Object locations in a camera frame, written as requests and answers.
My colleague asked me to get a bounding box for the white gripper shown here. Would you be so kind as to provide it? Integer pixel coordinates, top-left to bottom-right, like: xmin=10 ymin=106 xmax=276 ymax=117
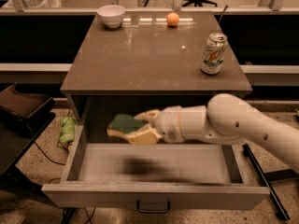
xmin=124 ymin=106 xmax=182 ymax=145

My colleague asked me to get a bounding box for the green and yellow sponge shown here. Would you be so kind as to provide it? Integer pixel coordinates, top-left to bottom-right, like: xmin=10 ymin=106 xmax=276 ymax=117
xmin=107 ymin=114 xmax=149 ymax=139

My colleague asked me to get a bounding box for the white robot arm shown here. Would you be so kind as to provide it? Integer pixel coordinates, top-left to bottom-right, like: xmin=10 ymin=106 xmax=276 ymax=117
xmin=134 ymin=93 xmax=299 ymax=172

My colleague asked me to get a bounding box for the open grey top drawer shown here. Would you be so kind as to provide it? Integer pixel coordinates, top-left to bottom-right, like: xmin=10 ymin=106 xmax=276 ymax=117
xmin=41 ymin=96 xmax=270 ymax=211

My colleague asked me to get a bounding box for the brown cabinet with glossy top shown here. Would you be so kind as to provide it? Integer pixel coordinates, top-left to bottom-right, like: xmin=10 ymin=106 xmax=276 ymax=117
xmin=60 ymin=10 xmax=253 ymax=127

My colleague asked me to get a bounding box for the green crumpled bag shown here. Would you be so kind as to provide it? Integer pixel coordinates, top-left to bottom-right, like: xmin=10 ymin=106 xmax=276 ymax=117
xmin=59 ymin=117 xmax=77 ymax=144

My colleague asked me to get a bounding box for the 7up soda can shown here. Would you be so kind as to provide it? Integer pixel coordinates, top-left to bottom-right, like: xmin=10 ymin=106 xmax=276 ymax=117
xmin=201 ymin=33 xmax=228 ymax=75

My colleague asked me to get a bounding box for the orange ball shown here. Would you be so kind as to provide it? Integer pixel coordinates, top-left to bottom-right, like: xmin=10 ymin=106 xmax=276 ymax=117
xmin=166 ymin=12 xmax=179 ymax=27

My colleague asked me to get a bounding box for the white ceramic bowl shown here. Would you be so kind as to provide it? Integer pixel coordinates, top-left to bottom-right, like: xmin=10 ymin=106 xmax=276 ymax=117
xmin=97 ymin=5 xmax=126 ymax=28

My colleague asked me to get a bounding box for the dark brown chair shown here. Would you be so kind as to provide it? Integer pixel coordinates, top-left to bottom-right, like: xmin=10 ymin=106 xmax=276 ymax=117
xmin=0 ymin=83 xmax=55 ymax=197

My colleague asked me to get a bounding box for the black metal floor bar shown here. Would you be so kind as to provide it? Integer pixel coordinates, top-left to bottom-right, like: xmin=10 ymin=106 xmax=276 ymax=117
xmin=242 ymin=144 xmax=291 ymax=221

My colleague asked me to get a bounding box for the white shoe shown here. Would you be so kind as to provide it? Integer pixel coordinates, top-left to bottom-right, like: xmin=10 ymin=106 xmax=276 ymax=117
xmin=0 ymin=210 xmax=25 ymax=224

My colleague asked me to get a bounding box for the black drawer handle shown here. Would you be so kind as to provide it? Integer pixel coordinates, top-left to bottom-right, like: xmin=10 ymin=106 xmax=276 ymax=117
xmin=136 ymin=201 xmax=171 ymax=214

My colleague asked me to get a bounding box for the black floor cable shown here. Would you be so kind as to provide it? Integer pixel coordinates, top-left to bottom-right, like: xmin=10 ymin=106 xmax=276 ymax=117
xmin=27 ymin=124 xmax=66 ymax=166

